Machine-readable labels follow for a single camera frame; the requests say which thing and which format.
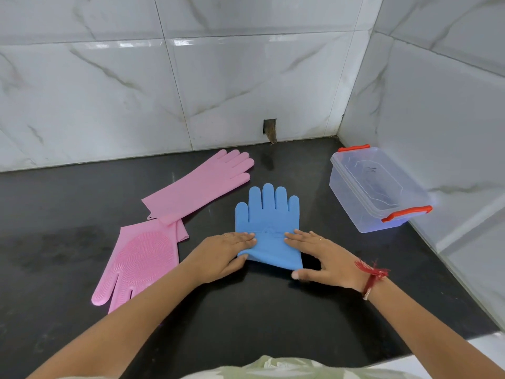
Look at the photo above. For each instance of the smooth pink silicone glove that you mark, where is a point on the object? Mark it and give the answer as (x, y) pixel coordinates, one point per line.
(201, 187)

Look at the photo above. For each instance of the person's right thumb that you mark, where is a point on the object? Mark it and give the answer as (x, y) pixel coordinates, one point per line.
(307, 273)

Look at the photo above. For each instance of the person's right middle finger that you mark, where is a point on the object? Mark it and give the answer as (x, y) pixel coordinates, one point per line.
(305, 238)

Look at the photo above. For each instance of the person's left forearm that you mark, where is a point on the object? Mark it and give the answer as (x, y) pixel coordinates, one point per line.
(114, 327)

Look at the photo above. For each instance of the person's right forearm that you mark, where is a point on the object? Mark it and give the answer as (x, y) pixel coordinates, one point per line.
(430, 331)

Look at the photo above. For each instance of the person's right hand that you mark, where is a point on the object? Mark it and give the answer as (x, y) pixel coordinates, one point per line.
(335, 260)

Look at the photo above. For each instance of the bristled pink silicone glove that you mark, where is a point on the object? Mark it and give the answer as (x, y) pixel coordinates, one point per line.
(138, 260)

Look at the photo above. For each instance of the person's left thumb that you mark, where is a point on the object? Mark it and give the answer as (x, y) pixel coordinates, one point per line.
(236, 264)

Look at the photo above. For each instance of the blue silicone glove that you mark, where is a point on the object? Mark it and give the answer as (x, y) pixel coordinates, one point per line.
(270, 228)

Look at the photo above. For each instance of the red thread wristband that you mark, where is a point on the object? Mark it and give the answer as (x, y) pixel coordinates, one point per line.
(371, 274)

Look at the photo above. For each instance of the person's left hand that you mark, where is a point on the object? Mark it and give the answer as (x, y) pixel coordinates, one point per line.
(215, 256)

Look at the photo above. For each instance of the person's green patterned shirt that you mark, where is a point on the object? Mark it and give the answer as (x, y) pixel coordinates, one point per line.
(288, 369)

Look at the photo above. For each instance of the clear plastic container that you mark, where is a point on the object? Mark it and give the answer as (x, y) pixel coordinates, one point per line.
(374, 189)

